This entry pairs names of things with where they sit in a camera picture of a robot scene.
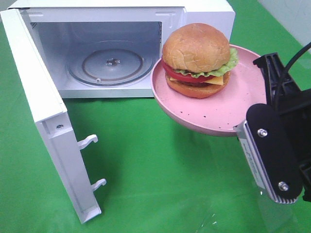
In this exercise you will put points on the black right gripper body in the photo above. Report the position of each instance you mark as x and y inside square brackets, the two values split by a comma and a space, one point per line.
[295, 112]

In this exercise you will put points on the white microwave oven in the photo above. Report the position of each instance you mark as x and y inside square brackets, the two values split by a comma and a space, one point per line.
[59, 26]

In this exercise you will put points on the glass microwave turntable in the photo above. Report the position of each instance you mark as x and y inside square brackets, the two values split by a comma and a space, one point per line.
[112, 62]

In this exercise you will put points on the white microwave door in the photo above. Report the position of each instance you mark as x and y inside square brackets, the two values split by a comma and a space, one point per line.
[51, 117]

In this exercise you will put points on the green table cloth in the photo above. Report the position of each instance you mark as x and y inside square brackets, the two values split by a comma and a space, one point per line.
[161, 177]

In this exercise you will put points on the burger with lettuce and tomato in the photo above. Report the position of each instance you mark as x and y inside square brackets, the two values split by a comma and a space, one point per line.
[197, 59]

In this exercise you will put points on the white wall panel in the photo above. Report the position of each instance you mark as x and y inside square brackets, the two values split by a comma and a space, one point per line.
[293, 15]

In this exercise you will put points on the pink speckled plate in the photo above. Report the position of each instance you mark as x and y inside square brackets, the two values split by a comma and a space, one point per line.
[218, 114]

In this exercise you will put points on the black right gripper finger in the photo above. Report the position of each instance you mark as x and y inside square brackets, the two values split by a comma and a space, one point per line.
[271, 68]

